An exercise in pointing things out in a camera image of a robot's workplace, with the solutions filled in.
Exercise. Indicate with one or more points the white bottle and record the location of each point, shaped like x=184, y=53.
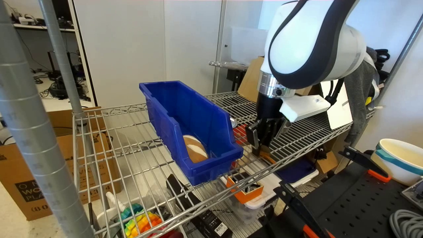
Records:
x=115, y=200

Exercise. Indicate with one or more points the white bowl with teal band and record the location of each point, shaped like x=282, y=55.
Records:
x=401, y=158

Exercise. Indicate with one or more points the small silver pot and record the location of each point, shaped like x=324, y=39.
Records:
x=233, y=123

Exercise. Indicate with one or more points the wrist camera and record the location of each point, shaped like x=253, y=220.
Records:
x=305, y=106

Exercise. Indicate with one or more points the grey cloth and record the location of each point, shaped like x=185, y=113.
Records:
x=360, y=92

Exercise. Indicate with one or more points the brown and white ball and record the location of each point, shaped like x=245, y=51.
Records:
x=195, y=149

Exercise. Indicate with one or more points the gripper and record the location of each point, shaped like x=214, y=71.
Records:
x=268, y=107

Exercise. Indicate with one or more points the blue plastic bin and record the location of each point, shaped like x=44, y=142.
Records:
x=185, y=109

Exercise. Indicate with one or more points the dark blue lid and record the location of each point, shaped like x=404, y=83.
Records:
x=297, y=172

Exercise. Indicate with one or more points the black box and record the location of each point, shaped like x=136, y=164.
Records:
x=201, y=211

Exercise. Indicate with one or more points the white board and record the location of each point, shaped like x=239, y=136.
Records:
x=338, y=112

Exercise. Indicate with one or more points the brown object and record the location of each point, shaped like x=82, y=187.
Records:
x=267, y=156

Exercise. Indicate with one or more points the silver metal rod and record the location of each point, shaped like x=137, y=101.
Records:
x=228, y=65

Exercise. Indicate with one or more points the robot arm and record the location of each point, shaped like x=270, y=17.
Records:
x=307, y=39

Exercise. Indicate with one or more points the black and orange clamp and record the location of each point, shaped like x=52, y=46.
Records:
x=297, y=205
x=363, y=160

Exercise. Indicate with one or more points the small cardboard box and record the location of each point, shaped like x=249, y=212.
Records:
x=327, y=162

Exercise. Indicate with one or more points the white plastic tub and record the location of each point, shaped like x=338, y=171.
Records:
x=264, y=195

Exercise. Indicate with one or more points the rainbow coloured toy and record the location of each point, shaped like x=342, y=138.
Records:
x=140, y=221

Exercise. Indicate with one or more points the grey device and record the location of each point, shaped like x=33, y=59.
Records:
x=414, y=195

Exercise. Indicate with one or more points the orange container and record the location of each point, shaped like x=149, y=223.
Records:
x=246, y=195

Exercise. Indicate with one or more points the shelf with gear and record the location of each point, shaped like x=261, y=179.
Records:
x=49, y=66

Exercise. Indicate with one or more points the red object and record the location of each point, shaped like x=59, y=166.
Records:
x=240, y=134

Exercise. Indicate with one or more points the stack of cardboard boxes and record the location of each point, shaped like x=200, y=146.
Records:
x=19, y=178

